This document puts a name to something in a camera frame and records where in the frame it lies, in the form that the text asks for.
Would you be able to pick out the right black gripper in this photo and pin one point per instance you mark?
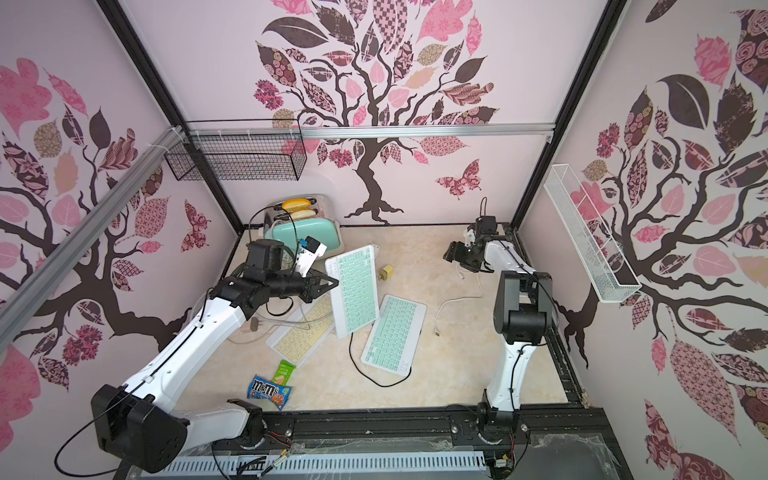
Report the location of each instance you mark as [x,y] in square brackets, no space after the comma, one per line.
[463,255]

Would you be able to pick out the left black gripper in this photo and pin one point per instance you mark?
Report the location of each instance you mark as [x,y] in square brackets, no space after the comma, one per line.
[311,287]

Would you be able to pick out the yellow wireless keyboard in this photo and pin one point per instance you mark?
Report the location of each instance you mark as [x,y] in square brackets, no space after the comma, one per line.
[295,344]

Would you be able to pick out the yellow charger adapter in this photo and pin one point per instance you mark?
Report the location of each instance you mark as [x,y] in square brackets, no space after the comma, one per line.
[386,272]

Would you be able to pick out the green wireless keyboard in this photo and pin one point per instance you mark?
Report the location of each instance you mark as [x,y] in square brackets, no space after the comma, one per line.
[394,337]

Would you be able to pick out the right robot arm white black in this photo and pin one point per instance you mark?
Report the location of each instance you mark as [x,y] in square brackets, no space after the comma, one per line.
[522,314]

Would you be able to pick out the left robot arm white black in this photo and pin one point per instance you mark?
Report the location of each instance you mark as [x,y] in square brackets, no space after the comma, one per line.
[137,421]

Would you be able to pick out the mint green toaster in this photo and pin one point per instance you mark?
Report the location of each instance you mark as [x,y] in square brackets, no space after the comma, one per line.
[319,222]

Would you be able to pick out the yellow bread slice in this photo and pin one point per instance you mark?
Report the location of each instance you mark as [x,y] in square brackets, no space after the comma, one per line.
[296,204]

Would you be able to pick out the green snack packet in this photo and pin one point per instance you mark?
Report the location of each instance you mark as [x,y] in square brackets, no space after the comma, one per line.
[283,373]

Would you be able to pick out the blue m&m's candy bag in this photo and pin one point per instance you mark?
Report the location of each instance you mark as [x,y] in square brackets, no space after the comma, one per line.
[263,389]

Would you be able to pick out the black wire basket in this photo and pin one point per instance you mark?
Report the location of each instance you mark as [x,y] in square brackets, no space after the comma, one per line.
[239,154]

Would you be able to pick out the white wire shelf basket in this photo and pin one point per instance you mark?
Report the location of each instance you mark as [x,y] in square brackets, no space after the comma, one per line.
[580,206]

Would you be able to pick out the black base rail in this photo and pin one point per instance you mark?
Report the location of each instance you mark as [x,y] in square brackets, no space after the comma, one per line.
[461,425]

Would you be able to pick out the white vented cable duct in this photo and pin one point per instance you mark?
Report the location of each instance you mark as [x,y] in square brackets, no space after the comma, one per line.
[316,466]

